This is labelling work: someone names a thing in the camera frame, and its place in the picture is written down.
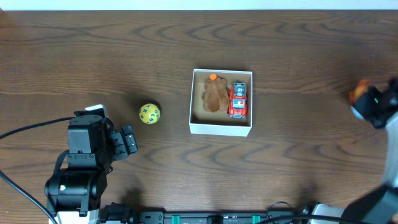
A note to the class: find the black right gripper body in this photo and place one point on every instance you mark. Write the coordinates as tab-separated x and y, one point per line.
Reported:
369	104

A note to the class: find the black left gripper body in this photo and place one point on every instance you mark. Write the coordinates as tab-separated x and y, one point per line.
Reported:
119	144

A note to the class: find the orange and blue toy fish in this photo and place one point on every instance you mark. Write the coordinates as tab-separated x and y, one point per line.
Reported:
354	96

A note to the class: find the yellow ball with blue letters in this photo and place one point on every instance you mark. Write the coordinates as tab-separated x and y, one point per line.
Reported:
149	113

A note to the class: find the brown plush toy with orange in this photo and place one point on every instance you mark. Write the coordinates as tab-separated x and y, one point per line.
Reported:
216	95

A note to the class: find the red toy fire truck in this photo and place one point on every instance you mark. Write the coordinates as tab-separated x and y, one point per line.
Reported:
238	101

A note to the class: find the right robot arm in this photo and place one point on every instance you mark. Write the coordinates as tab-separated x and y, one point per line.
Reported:
377	206

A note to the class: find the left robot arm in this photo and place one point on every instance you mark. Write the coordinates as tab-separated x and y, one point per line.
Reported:
80	175

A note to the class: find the white cardboard box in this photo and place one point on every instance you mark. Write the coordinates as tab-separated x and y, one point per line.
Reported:
219	123

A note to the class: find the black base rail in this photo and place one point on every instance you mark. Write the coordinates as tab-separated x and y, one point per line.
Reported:
199	217

